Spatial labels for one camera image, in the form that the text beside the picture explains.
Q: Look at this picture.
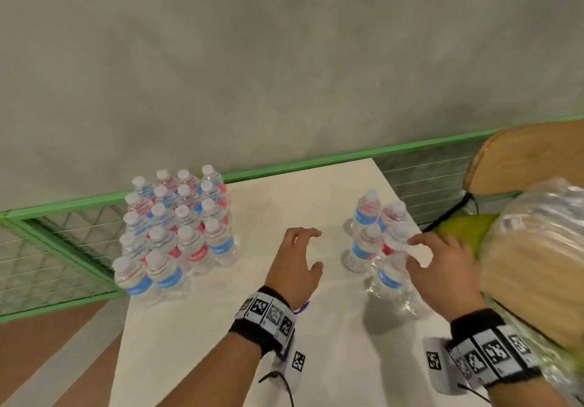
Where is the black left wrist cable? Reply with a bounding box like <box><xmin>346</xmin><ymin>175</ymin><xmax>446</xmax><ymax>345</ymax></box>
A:
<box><xmin>258</xmin><ymin>369</ymin><xmax>296</xmax><ymax>407</ymax></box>

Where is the black left wristband with markers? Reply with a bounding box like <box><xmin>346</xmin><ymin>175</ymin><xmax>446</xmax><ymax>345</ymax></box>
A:
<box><xmin>229</xmin><ymin>285</ymin><xmax>298</xmax><ymax>358</ymax></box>

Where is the wooden chair backrest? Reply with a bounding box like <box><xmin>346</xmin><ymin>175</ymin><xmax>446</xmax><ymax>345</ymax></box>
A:
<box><xmin>463</xmin><ymin>119</ymin><xmax>584</xmax><ymax>197</ymax></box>

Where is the blue label water bottle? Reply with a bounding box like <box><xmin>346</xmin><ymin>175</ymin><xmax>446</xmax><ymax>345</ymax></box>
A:
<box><xmin>369</xmin><ymin>252</ymin><xmax>423</xmax><ymax>312</ymax></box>
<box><xmin>350</xmin><ymin>188</ymin><xmax>383</xmax><ymax>238</ymax></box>
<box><xmin>344</xmin><ymin>223</ymin><xmax>384</xmax><ymax>274</ymax></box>

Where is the plastic wrapped wooden chair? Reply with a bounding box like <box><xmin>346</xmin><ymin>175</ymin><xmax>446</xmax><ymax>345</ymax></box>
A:
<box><xmin>478</xmin><ymin>177</ymin><xmax>584</xmax><ymax>394</ymax></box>

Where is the black wristband with markers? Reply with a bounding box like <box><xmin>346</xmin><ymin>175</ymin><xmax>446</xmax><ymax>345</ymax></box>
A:
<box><xmin>229</xmin><ymin>285</ymin><xmax>298</xmax><ymax>358</ymax></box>
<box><xmin>448</xmin><ymin>308</ymin><xmax>544</xmax><ymax>390</ymax></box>

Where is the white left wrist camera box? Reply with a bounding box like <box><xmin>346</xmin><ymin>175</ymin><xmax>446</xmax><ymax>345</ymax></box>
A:
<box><xmin>273</xmin><ymin>336</ymin><xmax>307</xmax><ymax>395</ymax></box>

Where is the person's right hand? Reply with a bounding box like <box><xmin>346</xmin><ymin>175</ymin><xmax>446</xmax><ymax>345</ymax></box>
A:
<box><xmin>405</xmin><ymin>233</ymin><xmax>487</xmax><ymax>323</ymax></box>

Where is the red label water bottle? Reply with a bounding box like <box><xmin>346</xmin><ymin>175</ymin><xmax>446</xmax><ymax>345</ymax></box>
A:
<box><xmin>379</xmin><ymin>200</ymin><xmax>408</xmax><ymax>239</ymax></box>
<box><xmin>381</xmin><ymin>221</ymin><xmax>414</xmax><ymax>257</ymax></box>

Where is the black strap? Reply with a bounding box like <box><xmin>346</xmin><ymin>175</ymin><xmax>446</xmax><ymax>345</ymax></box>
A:
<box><xmin>422</xmin><ymin>192</ymin><xmax>478</xmax><ymax>232</ymax></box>

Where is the black right wristband with markers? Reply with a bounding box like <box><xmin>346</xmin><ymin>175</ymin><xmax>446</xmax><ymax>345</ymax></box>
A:
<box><xmin>448</xmin><ymin>308</ymin><xmax>544</xmax><ymax>390</ymax></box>

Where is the yellow green bag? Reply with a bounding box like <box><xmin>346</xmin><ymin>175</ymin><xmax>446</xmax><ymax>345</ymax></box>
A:
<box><xmin>433</xmin><ymin>214</ymin><xmax>501</xmax><ymax>260</ymax></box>

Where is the group of clear water bottles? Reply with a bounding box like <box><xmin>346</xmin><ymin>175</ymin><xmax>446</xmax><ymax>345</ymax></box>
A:
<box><xmin>112</xmin><ymin>164</ymin><xmax>239</xmax><ymax>305</ymax></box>

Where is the green wire mesh fence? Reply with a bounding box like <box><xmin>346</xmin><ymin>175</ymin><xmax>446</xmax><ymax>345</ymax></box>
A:
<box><xmin>0</xmin><ymin>117</ymin><xmax>584</xmax><ymax>323</ymax></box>

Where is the person's right forearm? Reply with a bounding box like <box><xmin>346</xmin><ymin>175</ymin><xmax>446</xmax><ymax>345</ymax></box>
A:
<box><xmin>487</xmin><ymin>376</ymin><xmax>573</xmax><ymax>407</ymax></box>

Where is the person's left hand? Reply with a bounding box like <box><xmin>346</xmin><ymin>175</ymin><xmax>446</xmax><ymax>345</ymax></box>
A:
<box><xmin>265</xmin><ymin>227</ymin><xmax>325</xmax><ymax>310</ymax></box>

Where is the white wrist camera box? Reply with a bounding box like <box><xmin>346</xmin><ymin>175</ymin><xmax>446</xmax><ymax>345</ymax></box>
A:
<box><xmin>273</xmin><ymin>336</ymin><xmax>307</xmax><ymax>395</ymax></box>
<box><xmin>422</xmin><ymin>337</ymin><xmax>462</xmax><ymax>396</ymax></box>

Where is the person's left forearm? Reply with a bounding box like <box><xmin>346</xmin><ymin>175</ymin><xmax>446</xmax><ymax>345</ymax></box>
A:
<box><xmin>157</xmin><ymin>331</ymin><xmax>264</xmax><ymax>407</ymax></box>

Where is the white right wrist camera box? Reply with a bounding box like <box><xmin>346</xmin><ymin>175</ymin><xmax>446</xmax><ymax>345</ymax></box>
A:
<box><xmin>422</xmin><ymin>337</ymin><xmax>462</xmax><ymax>396</ymax></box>

